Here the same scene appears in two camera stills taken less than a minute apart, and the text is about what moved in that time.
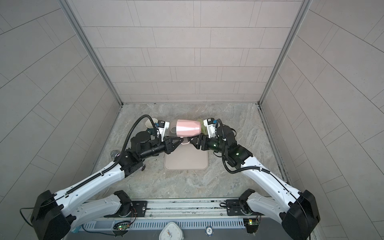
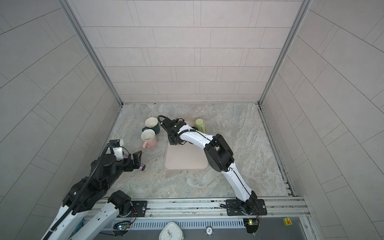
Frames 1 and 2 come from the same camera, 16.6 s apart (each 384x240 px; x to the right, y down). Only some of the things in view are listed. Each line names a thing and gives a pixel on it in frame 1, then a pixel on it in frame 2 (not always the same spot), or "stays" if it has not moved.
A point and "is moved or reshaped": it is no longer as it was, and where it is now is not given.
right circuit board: x=251 y=224 stays
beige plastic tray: x=186 y=157 stays
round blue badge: x=209 y=231 stays
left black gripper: x=167 y=145 to x=131 y=167
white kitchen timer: x=171 y=231 stays
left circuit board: x=122 y=225 stays
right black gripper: x=202 y=137 to x=171 y=140
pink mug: x=188 y=128 is moved or reshaped
